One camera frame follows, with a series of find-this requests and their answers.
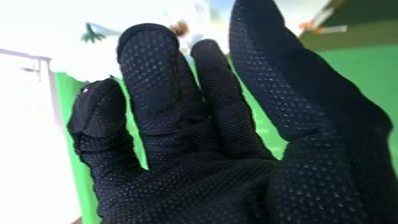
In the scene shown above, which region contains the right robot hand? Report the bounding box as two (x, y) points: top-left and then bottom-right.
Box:
(66, 0), (398, 224)

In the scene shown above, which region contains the white sheet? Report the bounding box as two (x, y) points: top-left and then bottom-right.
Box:
(0, 0), (334, 83)

